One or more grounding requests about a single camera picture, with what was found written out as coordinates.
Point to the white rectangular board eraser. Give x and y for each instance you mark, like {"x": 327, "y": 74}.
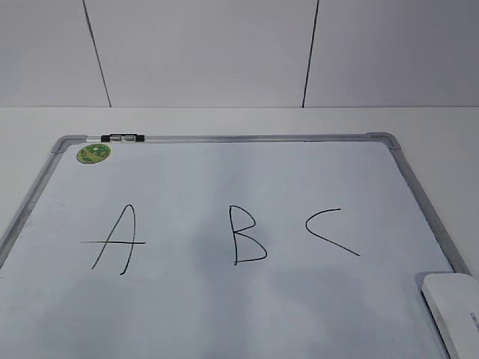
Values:
{"x": 452, "y": 299}

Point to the round green magnet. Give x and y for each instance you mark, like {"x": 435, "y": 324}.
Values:
{"x": 93, "y": 153}

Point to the white board with grey frame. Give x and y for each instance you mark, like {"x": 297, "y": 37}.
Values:
{"x": 224, "y": 247}

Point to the black and clear frame clip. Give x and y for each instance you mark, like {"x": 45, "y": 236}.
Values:
{"x": 120, "y": 138}

